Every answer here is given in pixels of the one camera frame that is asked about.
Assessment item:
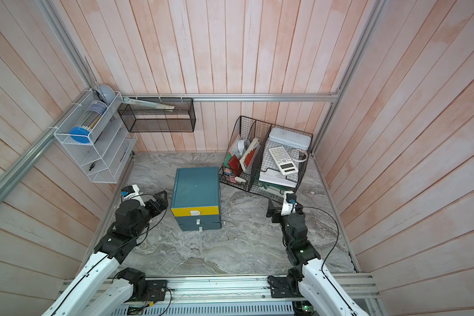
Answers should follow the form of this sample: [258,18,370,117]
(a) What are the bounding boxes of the yellow drawer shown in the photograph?
[171,206,220,217]

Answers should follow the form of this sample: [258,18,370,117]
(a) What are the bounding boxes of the teal drawer cabinet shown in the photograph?
[171,167,221,216]

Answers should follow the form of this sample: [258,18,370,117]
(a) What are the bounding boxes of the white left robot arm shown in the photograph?
[43,186,169,315]

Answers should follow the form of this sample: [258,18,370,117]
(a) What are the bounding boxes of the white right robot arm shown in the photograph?
[266,193,368,315]

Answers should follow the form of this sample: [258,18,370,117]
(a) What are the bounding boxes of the white calculator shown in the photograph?
[269,146,298,176]

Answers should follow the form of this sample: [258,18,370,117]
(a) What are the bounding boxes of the red booklet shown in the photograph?
[227,155,242,176]

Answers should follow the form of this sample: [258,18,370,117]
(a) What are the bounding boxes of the white plastic box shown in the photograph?
[269,127,312,151]

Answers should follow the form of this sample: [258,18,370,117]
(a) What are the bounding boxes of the blue capped clear tube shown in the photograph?
[70,100,107,144]

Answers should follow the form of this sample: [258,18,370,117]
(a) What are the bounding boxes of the grey blue bowl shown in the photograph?
[94,84,116,105]

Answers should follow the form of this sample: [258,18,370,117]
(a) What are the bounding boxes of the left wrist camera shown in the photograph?
[121,184,145,206]

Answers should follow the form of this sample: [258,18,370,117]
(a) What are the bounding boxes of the black wire desk organizer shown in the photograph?
[219,116,313,203]

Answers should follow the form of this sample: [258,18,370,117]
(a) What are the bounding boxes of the black mesh wall basket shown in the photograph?
[118,97,196,133]

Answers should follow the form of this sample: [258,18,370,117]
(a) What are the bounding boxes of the white wire mesh shelf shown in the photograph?
[54,91,137,184]

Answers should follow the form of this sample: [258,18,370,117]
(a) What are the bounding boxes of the aluminium frame rail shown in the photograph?
[0,1,389,205]

